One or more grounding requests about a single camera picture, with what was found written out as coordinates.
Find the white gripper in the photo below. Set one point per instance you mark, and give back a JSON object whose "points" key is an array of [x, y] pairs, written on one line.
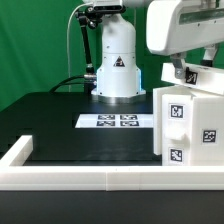
{"points": [[176, 26]]}

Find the white block with markers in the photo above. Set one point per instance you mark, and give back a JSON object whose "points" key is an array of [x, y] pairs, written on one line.
{"points": [[199, 77]]}

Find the white cabinet body box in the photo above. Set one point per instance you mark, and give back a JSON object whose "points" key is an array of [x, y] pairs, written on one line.
{"points": [[207, 132]]}

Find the white cabinet door piece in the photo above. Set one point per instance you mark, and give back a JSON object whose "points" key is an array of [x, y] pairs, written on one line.
{"points": [[176, 129]]}

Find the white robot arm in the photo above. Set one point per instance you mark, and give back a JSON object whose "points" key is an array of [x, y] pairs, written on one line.
{"points": [[118, 77]]}

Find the white flat marker plate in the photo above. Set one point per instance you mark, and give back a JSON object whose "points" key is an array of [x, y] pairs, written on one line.
{"points": [[114, 121]]}

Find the black camera on mount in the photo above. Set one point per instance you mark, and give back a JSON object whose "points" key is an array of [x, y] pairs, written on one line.
{"points": [[109, 9]]}

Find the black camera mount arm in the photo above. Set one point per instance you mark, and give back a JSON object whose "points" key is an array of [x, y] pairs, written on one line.
{"points": [[87, 20]]}

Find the white U-shaped border frame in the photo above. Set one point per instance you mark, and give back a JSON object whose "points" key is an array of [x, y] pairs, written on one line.
{"points": [[16, 175]]}

